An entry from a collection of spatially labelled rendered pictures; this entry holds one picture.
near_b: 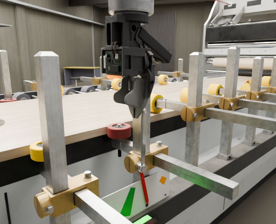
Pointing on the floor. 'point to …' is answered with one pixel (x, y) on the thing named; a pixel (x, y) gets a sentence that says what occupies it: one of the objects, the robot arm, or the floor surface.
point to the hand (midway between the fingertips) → (138, 112)
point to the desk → (90, 71)
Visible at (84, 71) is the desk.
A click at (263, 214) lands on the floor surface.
